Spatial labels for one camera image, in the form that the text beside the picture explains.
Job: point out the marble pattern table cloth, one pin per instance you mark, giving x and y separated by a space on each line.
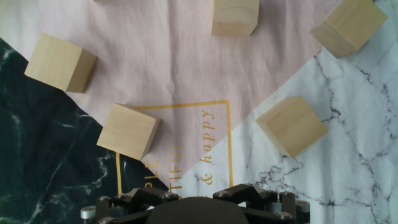
186 62

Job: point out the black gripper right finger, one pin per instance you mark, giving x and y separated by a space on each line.
248 193

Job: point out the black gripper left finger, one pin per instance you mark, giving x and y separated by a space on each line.
140 196

